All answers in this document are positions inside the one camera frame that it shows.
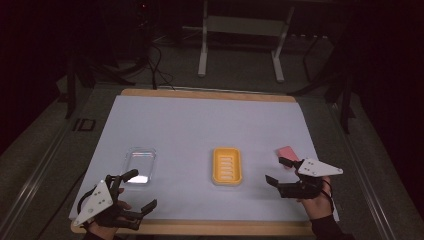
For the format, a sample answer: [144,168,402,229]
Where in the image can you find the yellow soap dish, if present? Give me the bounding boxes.
[211,146,243,187]

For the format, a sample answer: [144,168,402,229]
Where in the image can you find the black gripper strap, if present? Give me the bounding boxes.
[321,182,335,214]

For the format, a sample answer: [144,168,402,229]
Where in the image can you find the black floor cables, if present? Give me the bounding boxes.
[145,41,177,92]

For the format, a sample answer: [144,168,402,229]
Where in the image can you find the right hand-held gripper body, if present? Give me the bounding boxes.
[278,157,344,200]

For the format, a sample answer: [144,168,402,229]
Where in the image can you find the white table mat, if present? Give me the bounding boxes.
[68,94,340,223]

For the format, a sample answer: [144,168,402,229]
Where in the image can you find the person's right hand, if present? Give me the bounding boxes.
[297,176,335,221]

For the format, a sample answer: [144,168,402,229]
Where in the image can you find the clear plastic container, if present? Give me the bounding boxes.
[121,146,158,188]

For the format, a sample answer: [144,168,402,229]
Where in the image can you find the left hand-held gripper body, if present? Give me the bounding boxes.
[73,173,143,232]

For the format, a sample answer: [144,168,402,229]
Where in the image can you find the pink soap bar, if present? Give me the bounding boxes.
[275,145,300,170]

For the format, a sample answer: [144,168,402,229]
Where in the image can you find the white metal stand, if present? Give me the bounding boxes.
[197,0,296,84]

